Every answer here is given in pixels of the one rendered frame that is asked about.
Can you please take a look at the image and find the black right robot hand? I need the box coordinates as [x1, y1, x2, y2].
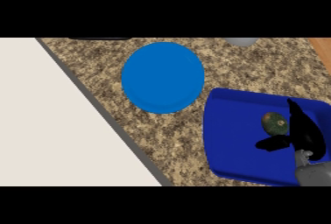
[255, 98, 327, 161]

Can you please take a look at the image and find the green squash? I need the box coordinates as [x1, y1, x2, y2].
[262, 111, 290, 137]

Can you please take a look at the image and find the grey round object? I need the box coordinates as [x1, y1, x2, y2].
[224, 37, 261, 47]

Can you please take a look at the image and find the dark blue tray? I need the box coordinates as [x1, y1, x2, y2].
[202, 87, 331, 187]

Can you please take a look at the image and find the brown wooden panel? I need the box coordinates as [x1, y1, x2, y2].
[310, 37, 331, 71]

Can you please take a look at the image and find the blue plate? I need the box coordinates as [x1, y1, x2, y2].
[120, 41, 206, 115]

